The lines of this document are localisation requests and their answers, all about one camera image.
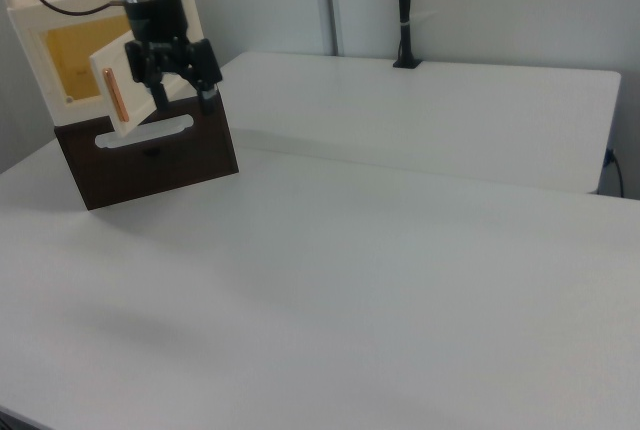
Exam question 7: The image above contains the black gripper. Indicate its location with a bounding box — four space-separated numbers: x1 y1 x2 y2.
124 0 223 117

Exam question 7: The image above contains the cream cabinet door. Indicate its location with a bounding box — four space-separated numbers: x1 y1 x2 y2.
89 32 184 139

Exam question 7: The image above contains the copper door handle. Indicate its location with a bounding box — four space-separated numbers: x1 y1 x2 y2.
101 67 133 124

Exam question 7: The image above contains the cream plastic cabinet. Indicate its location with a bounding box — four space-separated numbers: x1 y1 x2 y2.
0 0 206 127

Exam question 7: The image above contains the dark brown drawer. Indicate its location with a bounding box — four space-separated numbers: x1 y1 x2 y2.
53 93 240 211

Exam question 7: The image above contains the white drawer handle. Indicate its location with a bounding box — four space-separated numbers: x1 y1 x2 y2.
93 113 195 151

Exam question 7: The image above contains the grey wall partition post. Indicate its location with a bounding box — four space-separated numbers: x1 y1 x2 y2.
319 0 347 57

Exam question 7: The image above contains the black camera stand pole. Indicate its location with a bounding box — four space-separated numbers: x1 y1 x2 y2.
392 0 424 70

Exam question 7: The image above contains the black cable at wall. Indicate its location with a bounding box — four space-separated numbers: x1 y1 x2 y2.
602 148 626 197

